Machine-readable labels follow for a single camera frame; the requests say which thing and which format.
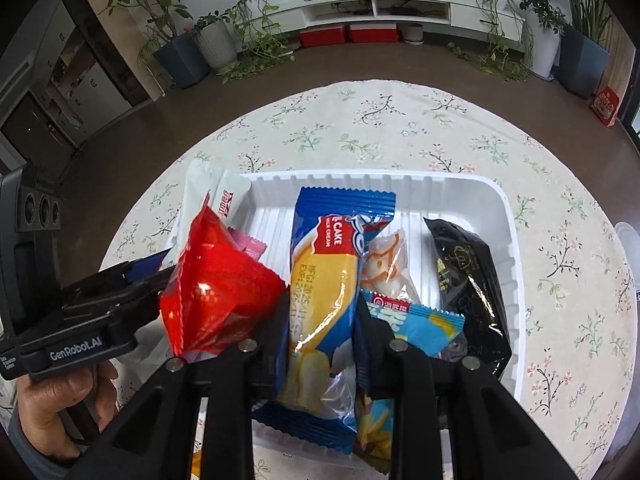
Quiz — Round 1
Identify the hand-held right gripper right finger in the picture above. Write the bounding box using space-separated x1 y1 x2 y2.
352 290 581 480

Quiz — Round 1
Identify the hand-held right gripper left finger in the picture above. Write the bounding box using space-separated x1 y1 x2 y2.
65 287 292 480

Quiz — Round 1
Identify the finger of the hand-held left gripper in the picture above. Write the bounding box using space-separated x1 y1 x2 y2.
62 252 178 306
65 282 168 342

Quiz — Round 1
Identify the light blue snack packet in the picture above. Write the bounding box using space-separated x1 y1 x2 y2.
352 290 466 476

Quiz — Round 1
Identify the red snack packet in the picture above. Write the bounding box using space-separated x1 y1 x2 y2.
159 192 287 363

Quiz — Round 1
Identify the blue and yellow cake packet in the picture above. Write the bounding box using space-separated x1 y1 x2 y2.
250 186 397 456

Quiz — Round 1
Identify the white plastic tray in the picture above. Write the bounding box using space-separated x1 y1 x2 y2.
197 170 525 471

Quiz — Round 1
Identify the person's left hand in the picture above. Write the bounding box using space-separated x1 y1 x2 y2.
17 360 119 461

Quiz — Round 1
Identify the clear packet with orange print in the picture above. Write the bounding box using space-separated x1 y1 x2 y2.
361 228 421 306

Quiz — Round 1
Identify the white snack packet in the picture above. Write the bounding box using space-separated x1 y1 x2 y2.
167 160 252 266

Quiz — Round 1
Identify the pink snack packet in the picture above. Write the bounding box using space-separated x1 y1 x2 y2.
227 227 268 261

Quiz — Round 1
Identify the black snack packet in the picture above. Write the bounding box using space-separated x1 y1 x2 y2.
422 216 513 378

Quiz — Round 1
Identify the dark entry door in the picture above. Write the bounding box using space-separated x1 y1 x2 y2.
0 95 76 171

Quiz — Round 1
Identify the tall hallway cabinet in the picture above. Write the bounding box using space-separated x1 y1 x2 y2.
30 0 151 146

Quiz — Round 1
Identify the tall leafy plant, dark pot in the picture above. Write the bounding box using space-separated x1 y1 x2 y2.
107 0 211 88

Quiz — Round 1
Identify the floral tablecloth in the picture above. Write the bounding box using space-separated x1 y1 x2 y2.
97 79 638 480

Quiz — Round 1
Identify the trailing plant, grey ribbed pot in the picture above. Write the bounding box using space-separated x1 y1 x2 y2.
192 0 296 83

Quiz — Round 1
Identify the red printed bag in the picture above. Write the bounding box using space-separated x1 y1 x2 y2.
590 85 621 128

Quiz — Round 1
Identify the bushy plant, tall white pot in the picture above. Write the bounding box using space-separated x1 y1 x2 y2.
520 0 568 81

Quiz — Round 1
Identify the large-leaf plant, blue-grey pot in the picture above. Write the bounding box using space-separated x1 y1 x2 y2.
537 0 613 101

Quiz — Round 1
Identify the white television cabinet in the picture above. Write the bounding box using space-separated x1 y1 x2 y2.
240 0 531 43

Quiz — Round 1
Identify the beige curtain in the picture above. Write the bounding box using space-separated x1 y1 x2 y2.
597 20 633 106

